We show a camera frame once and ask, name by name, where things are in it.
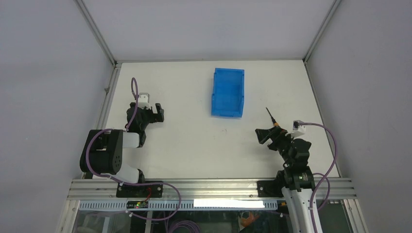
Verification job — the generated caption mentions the small green lit circuit board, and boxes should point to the small green lit circuit board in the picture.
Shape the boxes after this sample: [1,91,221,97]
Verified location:
[126,201,149,210]

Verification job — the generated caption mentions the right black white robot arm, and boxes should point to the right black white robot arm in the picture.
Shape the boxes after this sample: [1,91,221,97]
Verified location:
[255,126,322,233]

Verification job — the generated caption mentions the orange object under table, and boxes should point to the orange object under table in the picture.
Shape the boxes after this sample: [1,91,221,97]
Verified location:
[239,211,260,228]

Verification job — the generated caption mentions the orange handled black screwdriver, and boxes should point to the orange handled black screwdriver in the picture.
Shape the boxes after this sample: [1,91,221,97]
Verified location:
[266,107,284,131]

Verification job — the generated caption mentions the right aluminium frame post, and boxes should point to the right aluminium frame post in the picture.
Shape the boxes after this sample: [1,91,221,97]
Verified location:
[303,0,342,65]

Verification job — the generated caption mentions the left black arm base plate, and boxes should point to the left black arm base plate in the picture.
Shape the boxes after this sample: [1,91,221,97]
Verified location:
[116,181,163,198]

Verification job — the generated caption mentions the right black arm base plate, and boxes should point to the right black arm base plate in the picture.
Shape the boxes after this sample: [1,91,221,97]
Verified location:
[257,179,284,198]

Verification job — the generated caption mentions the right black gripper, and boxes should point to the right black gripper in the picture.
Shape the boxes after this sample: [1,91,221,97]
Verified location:
[255,125,296,166]

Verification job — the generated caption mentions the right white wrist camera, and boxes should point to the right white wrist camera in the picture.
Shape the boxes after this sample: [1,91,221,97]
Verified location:
[290,120,306,138]

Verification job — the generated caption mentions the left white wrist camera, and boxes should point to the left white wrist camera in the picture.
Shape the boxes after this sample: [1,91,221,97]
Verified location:
[137,93,152,109]

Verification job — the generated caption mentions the blue plastic storage bin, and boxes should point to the blue plastic storage bin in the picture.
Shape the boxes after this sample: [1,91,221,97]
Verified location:
[211,68,244,118]

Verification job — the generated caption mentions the left aluminium frame post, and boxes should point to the left aluminium frame post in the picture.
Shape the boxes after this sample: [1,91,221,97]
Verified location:
[74,0,117,66]

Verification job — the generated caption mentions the aluminium front frame rail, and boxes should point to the aluminium front frame rail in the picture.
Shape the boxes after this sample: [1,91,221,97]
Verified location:
[67,178,357,200]

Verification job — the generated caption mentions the coiled purple cable below table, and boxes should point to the coiled purple cable below table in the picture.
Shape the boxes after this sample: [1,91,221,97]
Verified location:
[167,220,202,233]

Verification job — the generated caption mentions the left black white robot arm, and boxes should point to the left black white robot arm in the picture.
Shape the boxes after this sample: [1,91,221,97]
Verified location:
[80,102,164,197]

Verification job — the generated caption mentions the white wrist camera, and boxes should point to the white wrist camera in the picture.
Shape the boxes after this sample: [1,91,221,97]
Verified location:
[290,120,306,138]
[137,93,152,109]

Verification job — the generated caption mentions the aluminium frame post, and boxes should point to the aluminium frame post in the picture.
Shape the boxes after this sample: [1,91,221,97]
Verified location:
[303,0,342,65]
[74,0,117,66]

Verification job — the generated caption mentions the white slotted cable duct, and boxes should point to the white slotted cable duct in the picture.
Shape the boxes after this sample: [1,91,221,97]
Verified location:
[79,199,278,212]

